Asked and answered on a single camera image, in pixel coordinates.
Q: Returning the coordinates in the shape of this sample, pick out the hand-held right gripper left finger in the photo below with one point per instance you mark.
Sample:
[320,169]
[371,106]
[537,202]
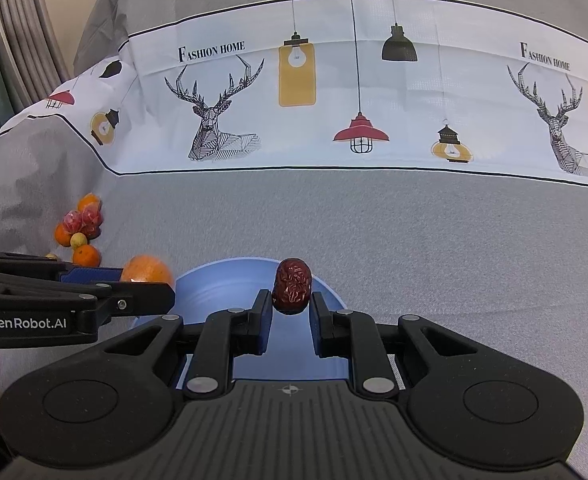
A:
[264,327]

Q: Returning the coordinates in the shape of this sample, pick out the printed grey white blanket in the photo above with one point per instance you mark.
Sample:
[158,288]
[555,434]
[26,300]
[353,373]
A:
[398,220]

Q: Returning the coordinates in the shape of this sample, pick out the printed grey white pillow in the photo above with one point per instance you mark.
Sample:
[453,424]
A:
[24,170]

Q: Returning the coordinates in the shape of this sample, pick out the blue round plate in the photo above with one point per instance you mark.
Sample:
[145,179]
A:
[224,285]

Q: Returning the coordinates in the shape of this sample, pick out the grey curtain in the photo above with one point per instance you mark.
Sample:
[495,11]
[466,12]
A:
[24,35]

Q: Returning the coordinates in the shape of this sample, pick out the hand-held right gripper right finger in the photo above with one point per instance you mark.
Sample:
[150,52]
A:
[318,327]

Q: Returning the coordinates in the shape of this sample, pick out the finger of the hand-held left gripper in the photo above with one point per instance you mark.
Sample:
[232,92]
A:
[139,299]
[94,275]

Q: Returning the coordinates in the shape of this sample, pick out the large orange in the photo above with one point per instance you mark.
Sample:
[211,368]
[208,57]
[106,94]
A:
[146,270]

